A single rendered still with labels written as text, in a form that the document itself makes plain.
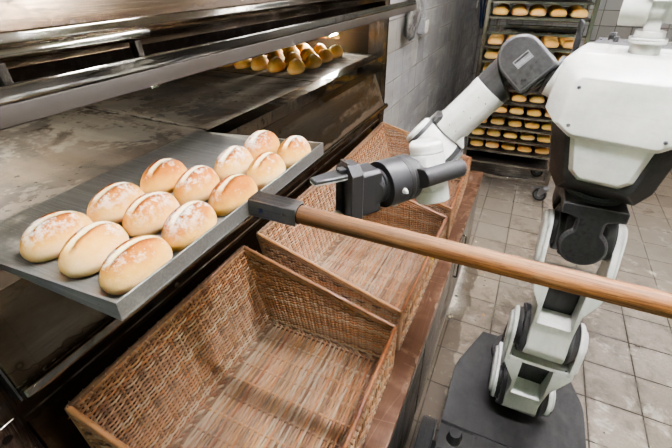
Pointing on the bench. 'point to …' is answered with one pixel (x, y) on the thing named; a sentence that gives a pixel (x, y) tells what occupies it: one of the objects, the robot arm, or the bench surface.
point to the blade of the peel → (87, 294)
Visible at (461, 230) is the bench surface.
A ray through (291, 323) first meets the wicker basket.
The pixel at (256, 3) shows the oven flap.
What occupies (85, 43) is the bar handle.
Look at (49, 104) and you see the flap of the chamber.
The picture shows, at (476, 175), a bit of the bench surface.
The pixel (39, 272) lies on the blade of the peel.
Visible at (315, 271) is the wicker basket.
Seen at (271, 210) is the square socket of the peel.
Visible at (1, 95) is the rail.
